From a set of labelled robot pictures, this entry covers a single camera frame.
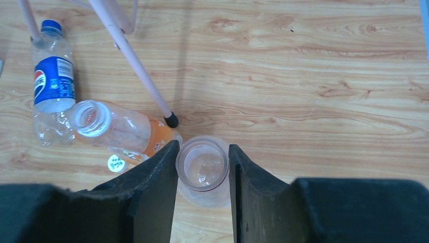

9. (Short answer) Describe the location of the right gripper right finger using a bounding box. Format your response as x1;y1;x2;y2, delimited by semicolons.
229;144;428;242

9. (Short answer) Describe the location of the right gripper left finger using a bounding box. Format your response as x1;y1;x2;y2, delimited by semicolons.
1;140;180;242

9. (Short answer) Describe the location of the white bottle cap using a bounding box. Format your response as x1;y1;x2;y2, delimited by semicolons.
107;154;128;173

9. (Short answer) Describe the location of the red cap water bottle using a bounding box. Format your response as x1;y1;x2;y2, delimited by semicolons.
176;135;231;209

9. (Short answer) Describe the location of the orange label tea bottle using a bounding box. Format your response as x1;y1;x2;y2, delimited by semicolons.
68;100;183;165

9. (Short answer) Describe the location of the blue label pepsi bottle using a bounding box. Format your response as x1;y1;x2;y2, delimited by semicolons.
31;19;76;146

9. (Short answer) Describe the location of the pink music stand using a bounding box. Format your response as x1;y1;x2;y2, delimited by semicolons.
17;0;180;129

